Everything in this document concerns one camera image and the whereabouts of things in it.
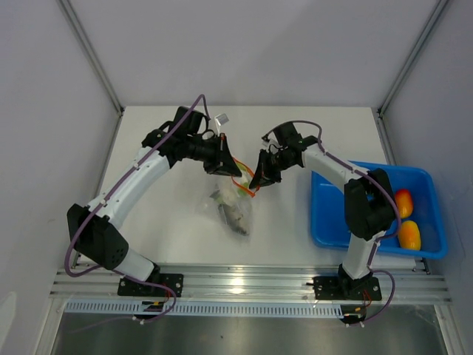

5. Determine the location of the aluminium frame post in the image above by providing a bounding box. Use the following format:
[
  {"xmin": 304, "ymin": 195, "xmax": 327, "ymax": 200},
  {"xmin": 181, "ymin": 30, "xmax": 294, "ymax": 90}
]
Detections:
[
  {"xmin": 56, "ymin": 0, "xmax": 124, "ymax": 115},
  {"xmin": 376, "ymin": 0, "xmax": 454, "ymax": 115}
]

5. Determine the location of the blue plastic tray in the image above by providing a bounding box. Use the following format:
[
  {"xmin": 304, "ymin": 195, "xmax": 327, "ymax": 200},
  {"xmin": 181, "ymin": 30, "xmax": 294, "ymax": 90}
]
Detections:
[{"xmin": 310, "ymin": 161, "xmax": 448, "ymax": 260}]

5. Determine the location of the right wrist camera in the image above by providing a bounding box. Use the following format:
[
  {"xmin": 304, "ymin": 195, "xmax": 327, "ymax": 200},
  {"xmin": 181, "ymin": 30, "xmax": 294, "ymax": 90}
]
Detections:
[{"xmin": 262, "ymin": 121, "xmax": 302, "ymax": 148}]

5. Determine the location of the white slotted cable duct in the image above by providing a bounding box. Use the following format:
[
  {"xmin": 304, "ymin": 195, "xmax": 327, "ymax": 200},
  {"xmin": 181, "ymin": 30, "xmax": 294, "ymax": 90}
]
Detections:
[{"xmin": 64, "ymin": 300, "xmax": 343, "ymax": 319}]

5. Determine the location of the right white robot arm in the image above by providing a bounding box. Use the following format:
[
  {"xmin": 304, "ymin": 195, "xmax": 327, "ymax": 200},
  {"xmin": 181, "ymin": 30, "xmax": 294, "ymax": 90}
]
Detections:
[{"xmin": 250, "ymin": 136, "xmax": 400, "ymax": 300}]

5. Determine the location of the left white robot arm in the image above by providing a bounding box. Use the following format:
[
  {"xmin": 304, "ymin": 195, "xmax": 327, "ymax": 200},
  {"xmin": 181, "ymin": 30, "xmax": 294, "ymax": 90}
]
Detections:
[{"xmin": 64, "ymin": 106, "xmax": 242, "ymax": 296}]

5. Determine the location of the aluminium mounting rail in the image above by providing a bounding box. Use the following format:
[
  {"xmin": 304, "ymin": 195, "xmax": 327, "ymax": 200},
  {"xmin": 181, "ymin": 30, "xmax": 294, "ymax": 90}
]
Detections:
[{"xmin": 50, "ymin": 265, "xmax": 452, "ymax": 305}]

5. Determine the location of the left aluminium frame post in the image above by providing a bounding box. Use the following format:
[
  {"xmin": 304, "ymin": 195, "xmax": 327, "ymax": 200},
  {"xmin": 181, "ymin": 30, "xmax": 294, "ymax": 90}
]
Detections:
[{"xmin": 56, "ymin": 0, "xmax": 124, "ymax": 115}]

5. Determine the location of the clear zip bag orange zipper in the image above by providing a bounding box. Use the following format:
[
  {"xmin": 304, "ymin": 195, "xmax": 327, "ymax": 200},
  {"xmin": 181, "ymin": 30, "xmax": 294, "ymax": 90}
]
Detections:
[{"xmin": 210, "ymin": 158, "xmax": 260, "ymax": 237}]

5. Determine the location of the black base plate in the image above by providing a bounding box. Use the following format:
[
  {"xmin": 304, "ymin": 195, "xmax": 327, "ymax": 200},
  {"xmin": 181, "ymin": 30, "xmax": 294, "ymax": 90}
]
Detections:
[
  {"xmin": 306, "ymin": 274, "xmax": 382, "ymax": 301},
  {"xmin": 118, "ymin": 272, "xmax": 184, "ymax": 297}
]

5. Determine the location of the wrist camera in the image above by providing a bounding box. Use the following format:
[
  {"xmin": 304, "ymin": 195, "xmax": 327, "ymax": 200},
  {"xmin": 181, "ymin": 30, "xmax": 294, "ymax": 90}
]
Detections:
[
  {"xmin": 214, "ymin": 113, "xmax": 229, "ymax": 135},
  {"xmin": 262, "ymin": 121, "xmax": 302, "ymax": 148}
]

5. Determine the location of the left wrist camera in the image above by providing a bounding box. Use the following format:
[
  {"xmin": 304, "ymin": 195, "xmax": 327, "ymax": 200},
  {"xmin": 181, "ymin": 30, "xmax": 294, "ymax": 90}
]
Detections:
[{"xmin": 214, "ymin": 113, "xmax": 229, "ymax": 135}]

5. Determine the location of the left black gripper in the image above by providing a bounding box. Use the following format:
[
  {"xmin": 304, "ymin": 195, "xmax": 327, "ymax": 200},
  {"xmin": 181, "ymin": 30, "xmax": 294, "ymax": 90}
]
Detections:
[{"xmin": 186, "ymin": 133, "xmax": 242, "ymax": 178}]

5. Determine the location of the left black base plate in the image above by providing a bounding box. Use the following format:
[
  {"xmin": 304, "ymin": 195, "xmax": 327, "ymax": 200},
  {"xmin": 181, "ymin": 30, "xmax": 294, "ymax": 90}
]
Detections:
[{"xmin": 118, "ymin": 272, "xmax": 184, "ymax": 297}]

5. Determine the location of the right aluminium frame post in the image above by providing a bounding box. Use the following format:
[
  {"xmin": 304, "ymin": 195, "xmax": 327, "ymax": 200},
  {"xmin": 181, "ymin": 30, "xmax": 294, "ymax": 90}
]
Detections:
[{"xmin": 376, "ymin": 0, "xmax": 454, "ymax": 115}]

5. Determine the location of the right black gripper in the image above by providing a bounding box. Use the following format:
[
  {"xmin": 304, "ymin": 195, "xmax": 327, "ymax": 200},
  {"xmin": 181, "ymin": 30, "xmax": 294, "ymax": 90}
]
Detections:
[{"xmin": 250, "ymin": 149, "xmax": 296, "ymax": 190}]

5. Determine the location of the white toy cauliflower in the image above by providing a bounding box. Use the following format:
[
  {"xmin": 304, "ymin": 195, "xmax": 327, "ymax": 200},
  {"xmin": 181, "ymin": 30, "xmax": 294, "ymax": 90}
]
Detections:
[{"xmin": 210, "ymin": 164, "xmax": 254, "ymax": 206}]

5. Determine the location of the grey toy fish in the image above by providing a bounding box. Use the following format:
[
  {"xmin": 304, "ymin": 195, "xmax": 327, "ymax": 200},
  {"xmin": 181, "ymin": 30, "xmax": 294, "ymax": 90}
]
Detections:
[{"xmin": 218, "ymin": 204, "xmax": 250, "ymax": 235}]

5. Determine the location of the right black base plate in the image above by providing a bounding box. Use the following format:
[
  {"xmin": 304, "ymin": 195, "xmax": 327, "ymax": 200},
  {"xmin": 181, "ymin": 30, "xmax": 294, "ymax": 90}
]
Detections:
[{"xmin": 306, "ymin": 274, "xmax": 382, "ymax": 301}]

